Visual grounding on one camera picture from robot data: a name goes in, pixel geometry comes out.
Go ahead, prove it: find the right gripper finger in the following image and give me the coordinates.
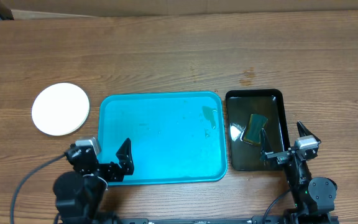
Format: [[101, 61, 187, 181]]
[[296, 121, 321, 144], [260, 128, 273, 161]]

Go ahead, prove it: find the green yellow sponge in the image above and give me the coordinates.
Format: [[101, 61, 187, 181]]
[[242, 114, 268, 146]]

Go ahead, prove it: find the white plate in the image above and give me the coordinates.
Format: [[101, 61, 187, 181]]
[[31, 83, 90, 136]]

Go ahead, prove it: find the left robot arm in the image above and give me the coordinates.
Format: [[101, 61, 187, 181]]
[[53, 137, 134, 224]]

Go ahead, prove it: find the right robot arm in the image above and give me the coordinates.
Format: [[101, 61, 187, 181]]
[[260, 121, 339, 223]]

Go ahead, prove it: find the black water tray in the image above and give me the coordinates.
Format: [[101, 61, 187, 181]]
[[225, 89, 290, 171]]

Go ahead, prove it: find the teal plastic tray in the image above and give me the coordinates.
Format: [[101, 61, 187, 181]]
[[98, 91, 227, 185]]

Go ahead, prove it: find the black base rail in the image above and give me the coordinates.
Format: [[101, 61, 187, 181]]
[[57, 213, 340, 224]]

